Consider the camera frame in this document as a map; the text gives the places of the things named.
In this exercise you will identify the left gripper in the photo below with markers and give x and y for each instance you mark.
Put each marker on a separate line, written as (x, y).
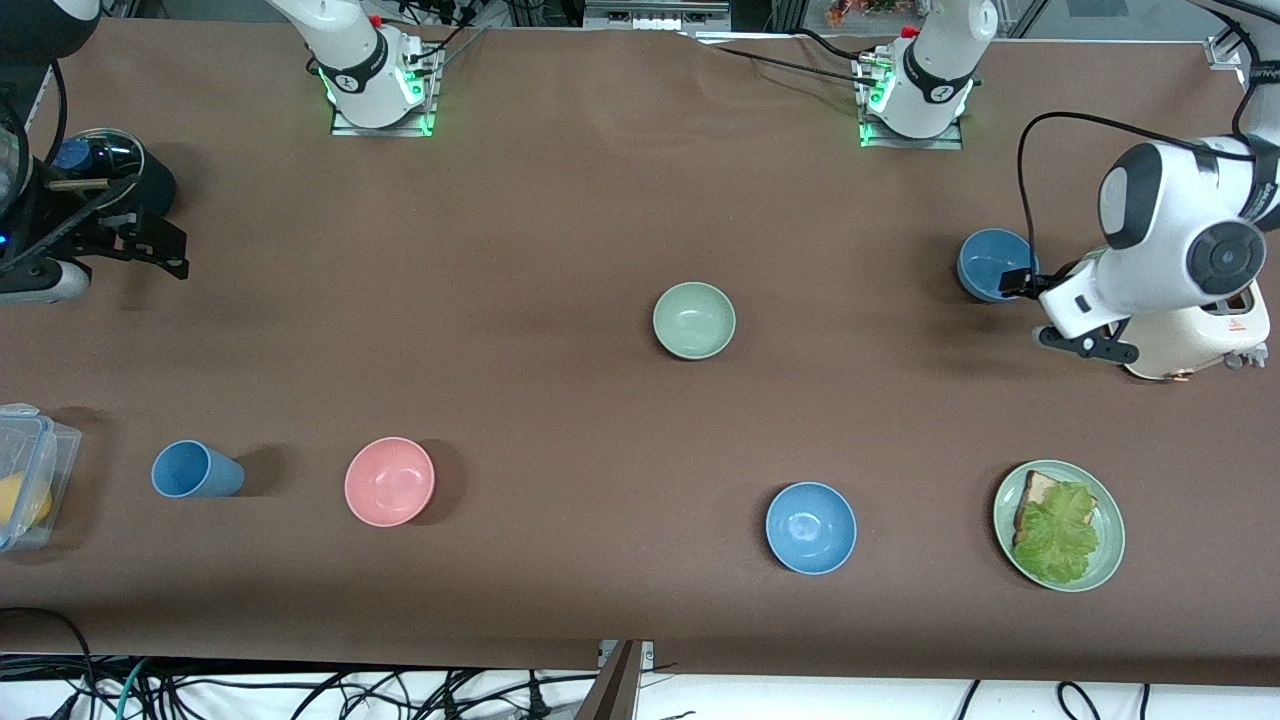
(1017, 281)

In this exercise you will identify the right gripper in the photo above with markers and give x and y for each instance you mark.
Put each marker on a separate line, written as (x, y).
(92, 226)

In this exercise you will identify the blue bowl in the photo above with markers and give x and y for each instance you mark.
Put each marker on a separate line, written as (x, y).
(810, 528)
(985, 260)

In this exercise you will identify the green bowl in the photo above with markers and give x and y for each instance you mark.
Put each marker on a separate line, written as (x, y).
(695, 320)

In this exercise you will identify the pink bowl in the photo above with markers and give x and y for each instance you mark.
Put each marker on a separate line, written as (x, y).
(390, 482)

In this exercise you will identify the cream toaster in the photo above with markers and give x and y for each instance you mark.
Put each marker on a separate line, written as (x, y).
(1200, 345)

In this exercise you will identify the bread slice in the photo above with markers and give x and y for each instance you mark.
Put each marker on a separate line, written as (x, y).
(1040, 490)

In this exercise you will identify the clear plastic container blue lid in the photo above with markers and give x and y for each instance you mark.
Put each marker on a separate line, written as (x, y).
(60, 450)

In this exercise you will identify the blue cup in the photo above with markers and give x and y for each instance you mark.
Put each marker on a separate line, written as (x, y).
(195, 470)

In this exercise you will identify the green lettuce leaf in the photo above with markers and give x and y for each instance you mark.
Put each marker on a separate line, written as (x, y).
(1060, 535)

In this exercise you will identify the green plate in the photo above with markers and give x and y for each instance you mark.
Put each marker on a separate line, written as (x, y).
(1110, 540)

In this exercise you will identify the yellow fruit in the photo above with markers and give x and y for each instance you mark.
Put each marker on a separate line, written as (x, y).
(20, 500)

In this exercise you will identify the colourful background item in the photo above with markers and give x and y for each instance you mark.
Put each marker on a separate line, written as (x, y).
(860, 10)

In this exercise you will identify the white power strip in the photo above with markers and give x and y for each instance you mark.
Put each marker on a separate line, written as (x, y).
(440, 12)

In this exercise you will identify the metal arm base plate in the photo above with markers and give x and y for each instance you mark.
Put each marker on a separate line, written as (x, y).
(425, 115)
(915, 143)

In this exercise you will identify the metal corner bracket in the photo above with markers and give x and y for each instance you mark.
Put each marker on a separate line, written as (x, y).
(1222, 52)

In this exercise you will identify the metal table bracket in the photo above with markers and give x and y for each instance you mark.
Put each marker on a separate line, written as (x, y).
(648, 652)

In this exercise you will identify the dark support post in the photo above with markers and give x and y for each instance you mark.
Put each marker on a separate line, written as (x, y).
(615, 690)

